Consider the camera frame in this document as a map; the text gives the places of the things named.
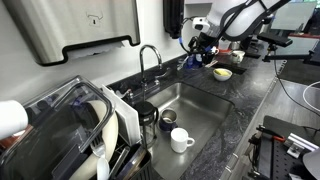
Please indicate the stainless steel sink basin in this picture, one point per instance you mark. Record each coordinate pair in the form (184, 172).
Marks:
(200, 110)

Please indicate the black coffee machine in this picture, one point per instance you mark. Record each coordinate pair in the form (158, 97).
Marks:
(250, 46)

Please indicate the clear plastic measuring cup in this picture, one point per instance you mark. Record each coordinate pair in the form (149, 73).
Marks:
(224, 45)

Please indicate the white patterned mug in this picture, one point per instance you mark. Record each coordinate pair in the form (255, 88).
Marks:
(237, 57)

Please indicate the white bowl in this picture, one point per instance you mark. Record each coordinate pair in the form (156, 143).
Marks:
(220, 78)

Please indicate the aluminium extrusion bracket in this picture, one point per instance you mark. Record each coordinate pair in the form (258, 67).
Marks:
(300, 144)

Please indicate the black perforated breadboard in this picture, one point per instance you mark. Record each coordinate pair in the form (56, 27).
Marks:
(280, 160)

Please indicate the white cylindrical cup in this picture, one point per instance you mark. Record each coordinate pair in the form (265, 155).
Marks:
(11, 118)

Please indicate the plain white mug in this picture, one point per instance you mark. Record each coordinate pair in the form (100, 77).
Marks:
(178, 141)

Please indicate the black wall soap dispenser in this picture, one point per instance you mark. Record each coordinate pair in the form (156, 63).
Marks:
(173, 16)

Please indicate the clear plastic storage container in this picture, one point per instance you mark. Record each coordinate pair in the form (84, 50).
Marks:
(50, 133)

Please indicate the silver fork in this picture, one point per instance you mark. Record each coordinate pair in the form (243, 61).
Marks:
(97, 147)

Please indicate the white plastic spoon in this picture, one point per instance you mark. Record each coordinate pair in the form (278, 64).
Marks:
(102, 168)

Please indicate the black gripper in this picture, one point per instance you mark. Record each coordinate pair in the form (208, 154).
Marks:
(206, 42)

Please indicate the blue mug steel interior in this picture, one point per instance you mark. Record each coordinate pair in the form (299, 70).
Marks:
(166, 125)

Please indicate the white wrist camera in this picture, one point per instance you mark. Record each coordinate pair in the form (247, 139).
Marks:
(201, 24)

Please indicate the large cream plate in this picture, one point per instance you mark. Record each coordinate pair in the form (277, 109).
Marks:
(112, 133)

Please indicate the clear dish soap bottle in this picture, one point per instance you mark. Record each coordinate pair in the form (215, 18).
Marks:
(199, 59)

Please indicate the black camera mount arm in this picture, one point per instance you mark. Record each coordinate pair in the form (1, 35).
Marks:
(283, 57)

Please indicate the black glass french press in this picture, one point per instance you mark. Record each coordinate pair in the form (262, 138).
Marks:
(145, 113)

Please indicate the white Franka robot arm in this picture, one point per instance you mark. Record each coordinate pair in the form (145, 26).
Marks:
(243, 23)

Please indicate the white mug dark interior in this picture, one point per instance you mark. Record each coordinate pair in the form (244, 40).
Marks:
(216, 50)

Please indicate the black counter mat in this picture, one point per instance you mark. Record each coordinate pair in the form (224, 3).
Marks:
(237, 69)

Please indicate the grey round disc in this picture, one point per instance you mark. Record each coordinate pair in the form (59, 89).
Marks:
(313, 165)

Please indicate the black dish rack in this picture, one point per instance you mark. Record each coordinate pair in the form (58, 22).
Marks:
(142, 170)

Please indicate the grey monitor screen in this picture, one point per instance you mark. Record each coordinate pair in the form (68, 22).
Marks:
(293, 16)

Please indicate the white dish brush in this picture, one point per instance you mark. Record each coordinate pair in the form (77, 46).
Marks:
(181, 63)

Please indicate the yellow sponge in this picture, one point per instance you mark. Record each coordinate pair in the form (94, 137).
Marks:
(220, 72)

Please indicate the chrome sink faucet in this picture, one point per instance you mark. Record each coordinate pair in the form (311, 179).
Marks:
(142, 63)

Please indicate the stainless paper towel dispenser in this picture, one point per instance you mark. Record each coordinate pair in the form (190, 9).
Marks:
(66, 30)

